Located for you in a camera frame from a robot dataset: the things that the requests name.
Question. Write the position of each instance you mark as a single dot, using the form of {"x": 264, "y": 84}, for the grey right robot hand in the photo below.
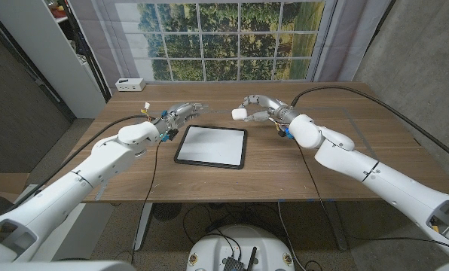
{"x": 279, "y": 111}

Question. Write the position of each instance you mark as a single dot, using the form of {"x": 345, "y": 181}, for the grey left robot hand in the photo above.
{"x": 179, "y": 113}

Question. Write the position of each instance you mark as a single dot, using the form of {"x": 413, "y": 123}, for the white AirPods case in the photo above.
{"x": 239, "y": 114}

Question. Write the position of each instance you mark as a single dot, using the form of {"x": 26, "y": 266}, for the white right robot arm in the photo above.
{"x": 360, "y": 162}

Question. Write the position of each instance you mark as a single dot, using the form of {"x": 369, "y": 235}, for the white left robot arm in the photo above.
{"x": 96, "y": 165}

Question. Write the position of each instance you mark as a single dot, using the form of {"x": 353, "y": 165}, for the white power strip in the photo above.
{"x": 130, "y": 84}

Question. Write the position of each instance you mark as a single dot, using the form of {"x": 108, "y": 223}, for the printed window backdrop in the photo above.
{"x": 220, "y": 37}

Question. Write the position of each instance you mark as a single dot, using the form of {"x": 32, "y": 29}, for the black round floor grille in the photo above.
{"x": 167, "y": 211}

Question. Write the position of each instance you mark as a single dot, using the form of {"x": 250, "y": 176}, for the black backdrop stand pole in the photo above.
{"x": 85, "y": 49}

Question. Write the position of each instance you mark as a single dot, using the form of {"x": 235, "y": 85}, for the grey table leg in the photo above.
{"x": 143, "y": 226}
{"x": 335, "y": 226}

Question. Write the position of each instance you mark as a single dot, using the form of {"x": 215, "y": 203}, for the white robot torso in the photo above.
{"x": 243, "y": 237}

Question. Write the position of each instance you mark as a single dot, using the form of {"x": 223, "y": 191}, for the white cabinet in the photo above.
{"x": 58, "y": 56}

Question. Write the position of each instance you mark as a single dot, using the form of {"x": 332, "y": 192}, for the white flat floor board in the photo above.
{"x": 89, "y": 226}

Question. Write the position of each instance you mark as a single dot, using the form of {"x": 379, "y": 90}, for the black radio module with antenna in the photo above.
{"x": 234, "y": 263}

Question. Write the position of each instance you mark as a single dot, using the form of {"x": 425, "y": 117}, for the cardboard box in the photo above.
{"x": 4, "y": 182}

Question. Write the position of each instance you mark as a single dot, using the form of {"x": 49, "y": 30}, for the tablet with black frame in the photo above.
{"x": 209, "y": 147}

